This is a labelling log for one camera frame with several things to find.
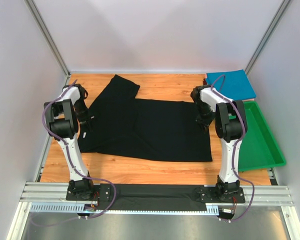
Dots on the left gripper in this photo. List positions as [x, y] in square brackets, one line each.
[85, 120]

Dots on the black t-shirt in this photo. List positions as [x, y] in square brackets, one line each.
[157, 130]

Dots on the aluminium frame post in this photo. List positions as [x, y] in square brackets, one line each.
[34, 10]
[280, 12]

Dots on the pink folded t-shirt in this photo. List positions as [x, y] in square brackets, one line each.
[248, 100]

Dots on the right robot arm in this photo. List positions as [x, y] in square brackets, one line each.
[231, 127]

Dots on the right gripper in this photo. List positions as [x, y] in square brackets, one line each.
[204, 120]

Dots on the green plastic tray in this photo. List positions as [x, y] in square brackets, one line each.
[259, 148]

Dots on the right aluminium frame post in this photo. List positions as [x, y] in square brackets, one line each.
[280, 12]

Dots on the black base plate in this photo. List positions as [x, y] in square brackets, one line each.
[160, 197]

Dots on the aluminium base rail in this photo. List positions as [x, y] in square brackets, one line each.
[55, 192]

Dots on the blue folded t-shirt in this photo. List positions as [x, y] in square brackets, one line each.
[232, 84]

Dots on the left aluminium frame post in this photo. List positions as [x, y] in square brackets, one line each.
[34, 10]

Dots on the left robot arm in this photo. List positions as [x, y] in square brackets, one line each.
[62, 119]

